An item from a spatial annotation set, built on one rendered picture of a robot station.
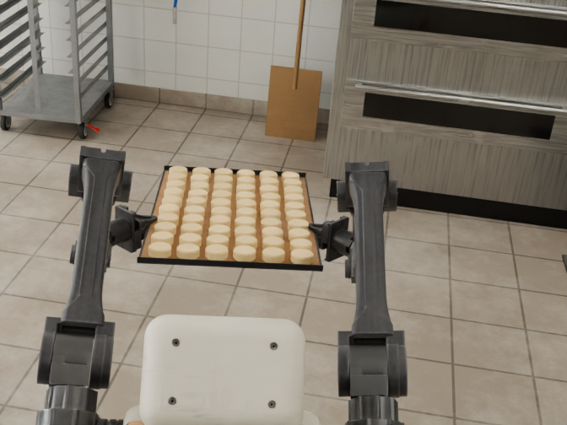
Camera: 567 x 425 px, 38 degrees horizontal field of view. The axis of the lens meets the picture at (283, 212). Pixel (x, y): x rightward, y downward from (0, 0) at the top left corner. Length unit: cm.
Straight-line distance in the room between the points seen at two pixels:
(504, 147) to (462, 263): 62
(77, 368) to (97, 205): 29
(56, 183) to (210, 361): 333
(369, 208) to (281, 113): 351
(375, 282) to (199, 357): 36
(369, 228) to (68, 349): 51
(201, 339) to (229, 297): 237
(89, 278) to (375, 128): 286
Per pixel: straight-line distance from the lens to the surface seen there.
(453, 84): 397
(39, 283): 355
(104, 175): 140
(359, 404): 120
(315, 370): 309
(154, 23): 518
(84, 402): 120
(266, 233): 191
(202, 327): 107
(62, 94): 505
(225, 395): 106
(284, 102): 484
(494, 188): 418
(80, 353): 123
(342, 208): 153
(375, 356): 123
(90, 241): 133
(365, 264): 132
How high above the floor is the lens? 196
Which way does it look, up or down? 29 degrees down
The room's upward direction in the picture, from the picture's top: 5 degrees clockwise
